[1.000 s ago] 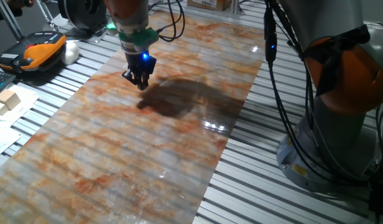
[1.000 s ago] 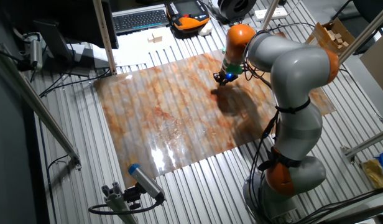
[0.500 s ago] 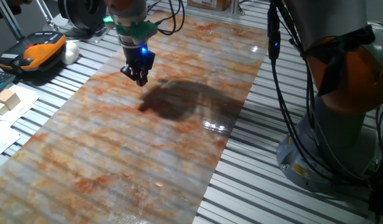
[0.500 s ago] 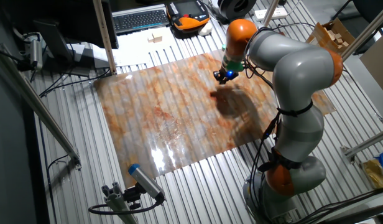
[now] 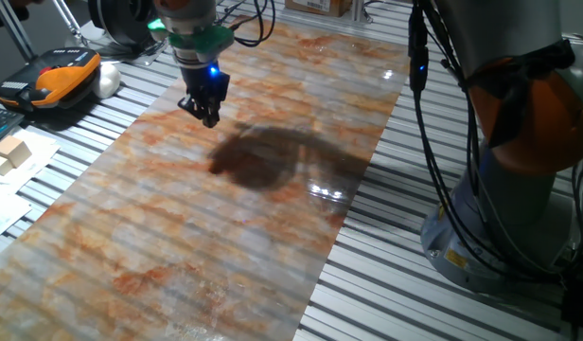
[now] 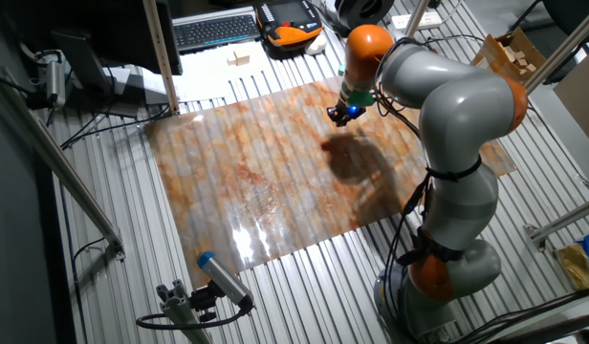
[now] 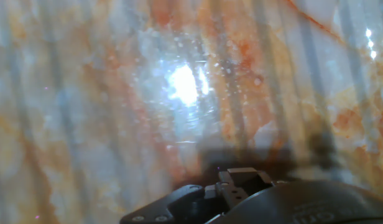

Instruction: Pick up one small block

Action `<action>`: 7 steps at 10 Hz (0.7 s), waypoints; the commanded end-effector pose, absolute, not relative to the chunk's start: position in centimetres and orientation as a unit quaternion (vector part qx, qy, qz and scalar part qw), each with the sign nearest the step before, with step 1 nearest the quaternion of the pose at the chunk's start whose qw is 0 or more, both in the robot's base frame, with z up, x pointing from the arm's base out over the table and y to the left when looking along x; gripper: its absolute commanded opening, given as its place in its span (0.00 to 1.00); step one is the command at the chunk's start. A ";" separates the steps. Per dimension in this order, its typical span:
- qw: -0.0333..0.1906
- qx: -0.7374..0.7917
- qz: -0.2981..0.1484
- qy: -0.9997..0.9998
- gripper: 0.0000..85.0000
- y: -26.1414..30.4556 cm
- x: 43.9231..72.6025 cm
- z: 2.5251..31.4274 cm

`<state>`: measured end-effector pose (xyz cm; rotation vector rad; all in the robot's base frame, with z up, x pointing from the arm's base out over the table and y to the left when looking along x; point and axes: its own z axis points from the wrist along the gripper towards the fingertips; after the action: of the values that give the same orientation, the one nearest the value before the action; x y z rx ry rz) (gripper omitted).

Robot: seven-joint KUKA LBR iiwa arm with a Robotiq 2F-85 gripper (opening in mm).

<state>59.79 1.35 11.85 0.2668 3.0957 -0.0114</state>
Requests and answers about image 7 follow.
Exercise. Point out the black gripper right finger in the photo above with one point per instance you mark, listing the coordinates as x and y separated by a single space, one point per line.
244 177

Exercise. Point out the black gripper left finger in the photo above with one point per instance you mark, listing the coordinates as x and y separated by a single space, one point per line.
157 213

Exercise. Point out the orange marble pattern mat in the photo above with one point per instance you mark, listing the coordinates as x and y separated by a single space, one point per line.
85 93

